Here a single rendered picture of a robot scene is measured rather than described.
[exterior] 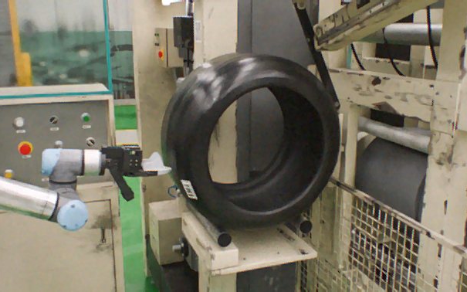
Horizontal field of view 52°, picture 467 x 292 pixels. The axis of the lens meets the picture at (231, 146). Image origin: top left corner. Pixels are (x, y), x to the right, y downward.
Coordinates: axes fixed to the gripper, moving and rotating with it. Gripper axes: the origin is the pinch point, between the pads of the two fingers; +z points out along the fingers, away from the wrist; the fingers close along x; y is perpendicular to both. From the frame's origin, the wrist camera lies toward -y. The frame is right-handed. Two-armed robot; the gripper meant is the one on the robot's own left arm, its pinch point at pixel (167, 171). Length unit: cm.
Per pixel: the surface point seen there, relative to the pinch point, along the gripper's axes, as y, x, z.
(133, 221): -107, 226, 33
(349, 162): -1, 20, 80
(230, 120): 12.4, 25.8, 28.6
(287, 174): -4, 13, 48
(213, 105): 22.6, -11.3, 8.5
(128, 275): -109, 141, 17
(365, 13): 53, -12, 53
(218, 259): -24.2, -11.2, 15.5
